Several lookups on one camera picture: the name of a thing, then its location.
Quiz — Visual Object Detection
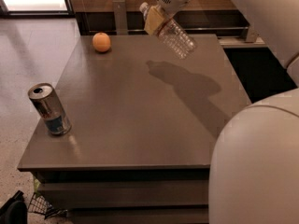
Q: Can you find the grey drawer cabinet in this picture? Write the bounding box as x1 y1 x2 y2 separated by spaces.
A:
19 35 249 224

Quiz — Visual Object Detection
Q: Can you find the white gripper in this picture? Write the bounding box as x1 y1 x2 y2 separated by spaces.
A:
144 0 191 35

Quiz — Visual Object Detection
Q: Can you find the orange fruit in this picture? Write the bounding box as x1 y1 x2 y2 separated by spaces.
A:
93 33 111 52

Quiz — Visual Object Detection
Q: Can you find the silver blue drink can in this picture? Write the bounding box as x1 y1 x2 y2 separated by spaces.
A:
28 83 71 135

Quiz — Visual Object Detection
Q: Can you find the metal wall bracket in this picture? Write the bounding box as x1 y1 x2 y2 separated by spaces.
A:
241 27 258 43
112 0 128 35

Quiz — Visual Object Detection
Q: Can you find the clear plastic water bottle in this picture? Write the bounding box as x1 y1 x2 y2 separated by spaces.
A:
139 2 196 59

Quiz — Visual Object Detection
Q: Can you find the black wire basket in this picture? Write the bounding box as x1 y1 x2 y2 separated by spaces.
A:
28 192 67 219

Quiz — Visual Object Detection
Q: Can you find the right metal wall bracket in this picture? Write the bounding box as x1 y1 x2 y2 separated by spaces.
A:
241 27 258 43

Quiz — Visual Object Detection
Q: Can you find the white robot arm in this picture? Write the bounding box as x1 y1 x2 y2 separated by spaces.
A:
208 0 299 224

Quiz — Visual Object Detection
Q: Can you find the left metal wall bracket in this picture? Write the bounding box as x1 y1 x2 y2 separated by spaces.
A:
112 0 128 35

